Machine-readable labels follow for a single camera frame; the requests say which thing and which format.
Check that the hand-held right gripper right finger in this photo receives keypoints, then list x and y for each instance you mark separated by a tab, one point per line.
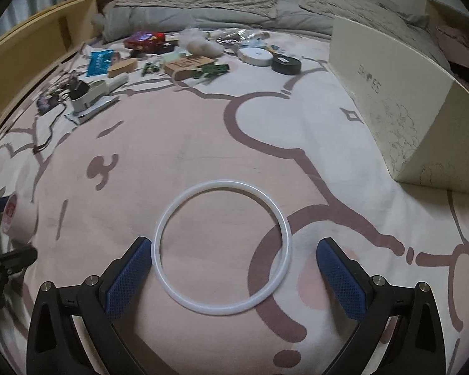
342	281

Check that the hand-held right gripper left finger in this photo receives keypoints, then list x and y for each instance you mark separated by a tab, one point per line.
129	277

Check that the beige tape roll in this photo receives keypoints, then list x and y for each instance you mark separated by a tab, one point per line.
23	222

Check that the white shoe box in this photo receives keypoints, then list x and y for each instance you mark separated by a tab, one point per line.
398	97

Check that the multicolour knitted pouch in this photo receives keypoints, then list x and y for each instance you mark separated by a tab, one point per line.
47	101

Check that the spotted fabric toy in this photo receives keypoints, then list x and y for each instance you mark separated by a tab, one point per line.
64	84

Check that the grey green tray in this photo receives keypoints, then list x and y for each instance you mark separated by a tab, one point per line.
90	99

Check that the printed bed sheet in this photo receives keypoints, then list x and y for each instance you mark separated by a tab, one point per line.
203	144

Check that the blue plastic packet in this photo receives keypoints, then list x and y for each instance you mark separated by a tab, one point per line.
101	62

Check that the round wooden box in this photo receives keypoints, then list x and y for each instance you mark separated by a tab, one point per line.
123	67

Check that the black tape roll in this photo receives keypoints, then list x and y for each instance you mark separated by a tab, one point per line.
287	69

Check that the printed wooden box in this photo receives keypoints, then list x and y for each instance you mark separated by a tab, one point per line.
187	64

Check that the red box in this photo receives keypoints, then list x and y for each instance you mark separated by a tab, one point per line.
142	40

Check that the light green round lid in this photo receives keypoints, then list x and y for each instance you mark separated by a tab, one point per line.
178	53

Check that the small black box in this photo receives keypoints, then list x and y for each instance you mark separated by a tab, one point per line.
162	49

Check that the white round lid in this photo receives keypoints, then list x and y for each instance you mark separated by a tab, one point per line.
256	58

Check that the white fluffy plush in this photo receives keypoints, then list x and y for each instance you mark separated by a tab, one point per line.
199	43

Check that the grey beige folded duvet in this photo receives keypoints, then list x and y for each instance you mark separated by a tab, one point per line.
160	19

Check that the clear plastic wrapper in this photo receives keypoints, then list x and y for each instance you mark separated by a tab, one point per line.
234	37

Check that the wooden bed frame shelf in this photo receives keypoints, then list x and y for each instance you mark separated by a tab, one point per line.
23	58

